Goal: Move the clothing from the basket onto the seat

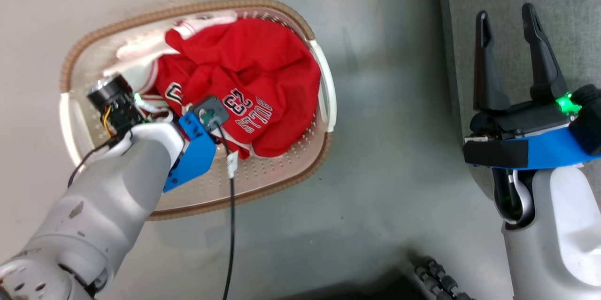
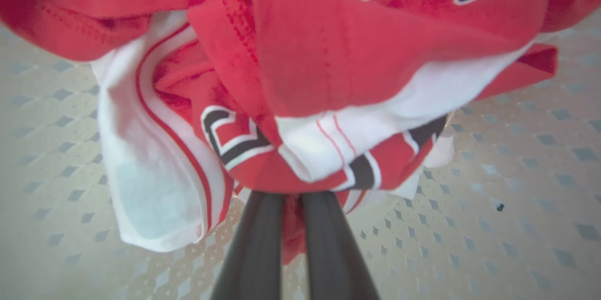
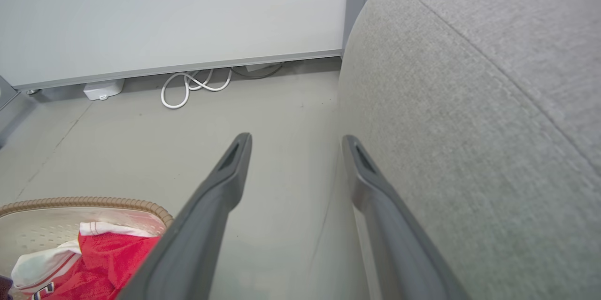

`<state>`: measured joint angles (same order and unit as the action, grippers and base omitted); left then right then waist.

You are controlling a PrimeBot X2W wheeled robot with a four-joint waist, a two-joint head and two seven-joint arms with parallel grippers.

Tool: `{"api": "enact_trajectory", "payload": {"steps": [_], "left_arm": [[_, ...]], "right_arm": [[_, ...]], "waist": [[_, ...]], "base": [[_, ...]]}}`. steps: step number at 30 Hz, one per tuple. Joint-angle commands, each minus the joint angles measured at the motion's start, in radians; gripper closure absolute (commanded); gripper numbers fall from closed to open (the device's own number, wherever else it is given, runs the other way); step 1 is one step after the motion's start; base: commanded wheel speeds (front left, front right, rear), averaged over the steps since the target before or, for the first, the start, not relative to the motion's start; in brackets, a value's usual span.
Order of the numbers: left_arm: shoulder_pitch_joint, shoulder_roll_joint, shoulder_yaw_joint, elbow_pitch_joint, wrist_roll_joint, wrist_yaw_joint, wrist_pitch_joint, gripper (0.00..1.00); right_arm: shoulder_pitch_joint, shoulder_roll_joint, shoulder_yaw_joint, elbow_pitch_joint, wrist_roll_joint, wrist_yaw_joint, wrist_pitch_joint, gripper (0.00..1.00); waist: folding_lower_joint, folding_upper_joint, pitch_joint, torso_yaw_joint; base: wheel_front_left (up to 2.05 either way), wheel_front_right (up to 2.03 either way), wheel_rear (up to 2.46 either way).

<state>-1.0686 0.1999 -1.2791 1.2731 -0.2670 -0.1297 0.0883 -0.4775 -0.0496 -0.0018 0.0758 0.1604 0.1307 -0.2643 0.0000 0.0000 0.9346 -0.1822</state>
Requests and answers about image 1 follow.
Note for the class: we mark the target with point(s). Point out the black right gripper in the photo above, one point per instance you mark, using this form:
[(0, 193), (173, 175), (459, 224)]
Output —
[(530, 119)]

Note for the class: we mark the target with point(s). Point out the black roller base wheel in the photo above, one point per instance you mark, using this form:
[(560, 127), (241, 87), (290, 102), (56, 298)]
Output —
[(439, 276)]

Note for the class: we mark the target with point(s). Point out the left wrist camera blue mount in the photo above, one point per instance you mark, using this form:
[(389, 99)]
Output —
[(195, 154)]

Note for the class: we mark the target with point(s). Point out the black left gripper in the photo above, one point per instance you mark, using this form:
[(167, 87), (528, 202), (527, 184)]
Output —
[(112, 98)]

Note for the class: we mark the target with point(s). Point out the right wrist camera blue mount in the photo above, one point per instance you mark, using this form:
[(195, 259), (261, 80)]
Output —
[(549, 150)]

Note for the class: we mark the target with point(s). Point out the red Bulls jersey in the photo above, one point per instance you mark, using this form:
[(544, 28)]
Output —
[(253, 65)]

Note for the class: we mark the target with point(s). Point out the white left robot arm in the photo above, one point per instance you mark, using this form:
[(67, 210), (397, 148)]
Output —
[(94, 215)]

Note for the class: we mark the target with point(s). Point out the wrist camera blue mount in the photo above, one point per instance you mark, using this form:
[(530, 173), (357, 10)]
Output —
[(549, 150), (195, 154)]

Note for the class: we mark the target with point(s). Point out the cream perforated laundry basket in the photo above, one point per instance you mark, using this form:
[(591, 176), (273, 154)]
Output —
[(281, 168)]

